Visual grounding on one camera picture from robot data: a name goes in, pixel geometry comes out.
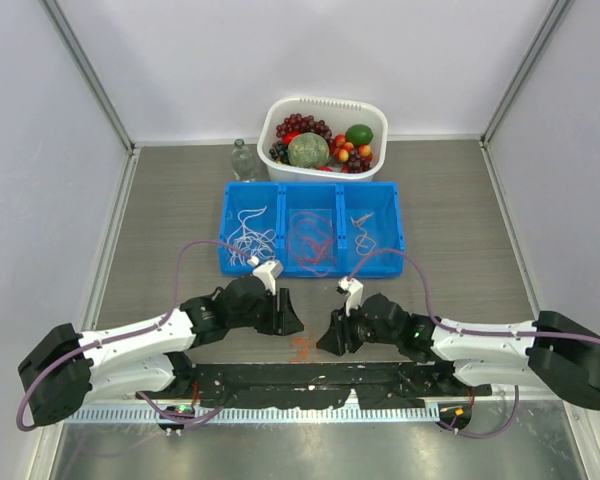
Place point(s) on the green melon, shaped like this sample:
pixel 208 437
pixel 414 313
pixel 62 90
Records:
pixel 308 150

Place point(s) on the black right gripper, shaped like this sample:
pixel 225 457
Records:
pixel 337 334

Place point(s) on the right blue bin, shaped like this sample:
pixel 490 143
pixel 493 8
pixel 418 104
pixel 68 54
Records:
pixel 372 220

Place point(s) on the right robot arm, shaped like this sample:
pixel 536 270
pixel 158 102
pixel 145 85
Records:
pixel 552 351

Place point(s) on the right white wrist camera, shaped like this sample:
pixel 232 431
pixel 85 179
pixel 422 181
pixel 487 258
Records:
pixel 353 290

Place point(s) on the red grape bunch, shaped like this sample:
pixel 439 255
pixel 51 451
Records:
pixel 296 124

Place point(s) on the white plastic basket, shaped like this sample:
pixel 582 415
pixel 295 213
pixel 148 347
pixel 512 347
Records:
pixel 339 115

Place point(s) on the left blue bin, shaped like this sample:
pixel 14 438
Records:
pixel 249 224

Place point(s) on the dark grape bunch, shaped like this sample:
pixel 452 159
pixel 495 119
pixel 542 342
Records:
pixel 279 153

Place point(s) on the clear glass bottle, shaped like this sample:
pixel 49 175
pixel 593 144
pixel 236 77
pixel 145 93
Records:
pixel 243 162

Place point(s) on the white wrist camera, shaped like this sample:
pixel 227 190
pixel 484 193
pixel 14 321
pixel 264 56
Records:
pixel 267 272
pixel 353 290

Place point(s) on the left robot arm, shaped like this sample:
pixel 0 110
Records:
pixel 68 368

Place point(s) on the green mango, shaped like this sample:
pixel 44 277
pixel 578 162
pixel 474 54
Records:
pixel 359 134

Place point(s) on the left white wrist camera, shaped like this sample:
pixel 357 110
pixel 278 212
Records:
pixel 267 272

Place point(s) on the white slotted cable duct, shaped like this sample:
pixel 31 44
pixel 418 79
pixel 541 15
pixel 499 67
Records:
pixel 349 413

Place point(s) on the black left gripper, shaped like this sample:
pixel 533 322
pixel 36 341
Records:
pixel 285 321

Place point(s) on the red yellow peaches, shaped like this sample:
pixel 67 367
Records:
pixel 349 158

